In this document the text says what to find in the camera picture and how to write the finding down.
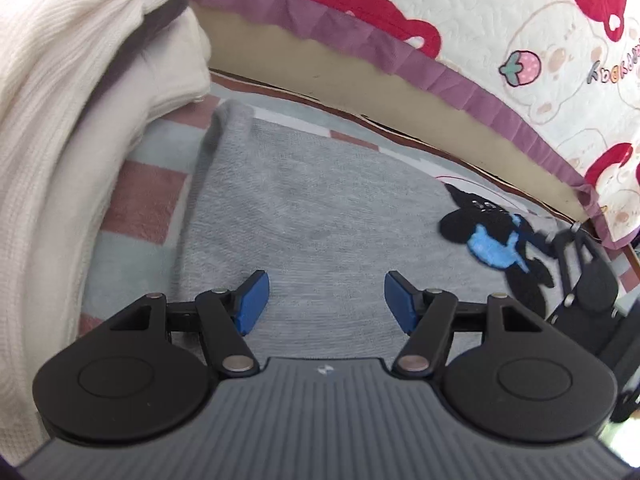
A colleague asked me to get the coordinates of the grey sweater with black cat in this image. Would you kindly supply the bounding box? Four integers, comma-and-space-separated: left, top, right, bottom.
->
169, 98, 576, 366

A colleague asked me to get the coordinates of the checkered cartoon bed sheet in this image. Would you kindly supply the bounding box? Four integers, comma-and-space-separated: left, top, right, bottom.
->
77, 69, 640, 340

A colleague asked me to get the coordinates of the bear print quilt purple trim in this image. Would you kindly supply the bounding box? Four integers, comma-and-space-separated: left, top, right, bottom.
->
194, 0, 639, 247

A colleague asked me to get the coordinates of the folded white garment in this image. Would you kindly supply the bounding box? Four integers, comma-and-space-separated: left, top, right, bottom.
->
1, 0, 210, 465

